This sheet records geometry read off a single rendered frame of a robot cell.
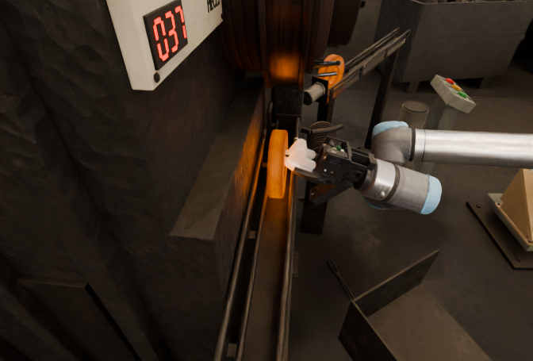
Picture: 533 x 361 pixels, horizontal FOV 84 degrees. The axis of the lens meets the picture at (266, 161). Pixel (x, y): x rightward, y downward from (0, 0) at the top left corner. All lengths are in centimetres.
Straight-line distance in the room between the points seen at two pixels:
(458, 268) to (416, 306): 95
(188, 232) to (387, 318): 42
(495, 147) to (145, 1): 80
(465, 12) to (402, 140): 225
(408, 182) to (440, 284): 87
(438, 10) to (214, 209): 264
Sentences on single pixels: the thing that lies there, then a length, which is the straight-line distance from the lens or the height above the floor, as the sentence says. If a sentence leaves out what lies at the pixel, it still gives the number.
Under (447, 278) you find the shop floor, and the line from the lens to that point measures 156.
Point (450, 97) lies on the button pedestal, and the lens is 154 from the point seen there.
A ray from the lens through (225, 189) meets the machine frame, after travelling 44.
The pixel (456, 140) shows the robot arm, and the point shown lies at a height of 76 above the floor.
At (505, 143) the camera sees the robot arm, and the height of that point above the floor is 78.
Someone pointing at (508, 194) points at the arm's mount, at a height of 22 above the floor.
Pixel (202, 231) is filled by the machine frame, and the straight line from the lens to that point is 39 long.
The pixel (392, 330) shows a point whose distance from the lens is 65.
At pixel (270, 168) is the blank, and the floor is 78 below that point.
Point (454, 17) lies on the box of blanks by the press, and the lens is 298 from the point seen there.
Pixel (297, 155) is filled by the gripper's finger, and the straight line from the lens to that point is 64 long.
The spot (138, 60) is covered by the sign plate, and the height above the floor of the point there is 109.
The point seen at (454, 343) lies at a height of 60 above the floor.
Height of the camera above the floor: 117
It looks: 38 degrees down
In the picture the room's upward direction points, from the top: straight up
